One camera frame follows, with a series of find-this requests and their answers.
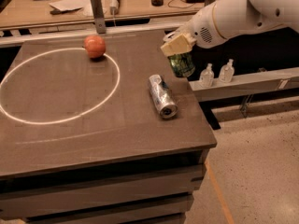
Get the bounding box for red apple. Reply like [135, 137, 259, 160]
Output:
[84, 35, 106, 59]

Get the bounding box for green soda can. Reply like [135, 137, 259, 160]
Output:
[168, 52, 195, 77]

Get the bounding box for clear sanitizer bottle left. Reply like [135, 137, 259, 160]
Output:
[199, 63, 214, 88]

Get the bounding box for silver blue can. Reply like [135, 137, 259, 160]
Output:
[148, 74, 178, 119]

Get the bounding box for white paper sheets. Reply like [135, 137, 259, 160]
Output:
[50, 0, 93, 17]

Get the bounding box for clear sanitizer bottle right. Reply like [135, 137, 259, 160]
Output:
[219, 59, 235, 83]

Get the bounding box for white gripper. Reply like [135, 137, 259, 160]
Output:
[161, 0, 227, 57]

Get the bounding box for clear sanitizer bottle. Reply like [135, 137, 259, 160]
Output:
[219, 59, 235, 83]
[199, 63, 214, 88]

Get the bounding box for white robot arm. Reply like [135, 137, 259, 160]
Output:
[161, 0, 299, 57]

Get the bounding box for dark wooden table cabinet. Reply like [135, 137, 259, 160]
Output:
[0, 31, 216, 224]

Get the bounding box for wooden workbench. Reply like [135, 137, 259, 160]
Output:
[0, 0, 205, 31]

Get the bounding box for metal bracket post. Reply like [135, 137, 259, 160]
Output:
[90, 0, 107, 34]

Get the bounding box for white cylindrical tool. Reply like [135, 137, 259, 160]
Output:
[109, 0, 121, 15]

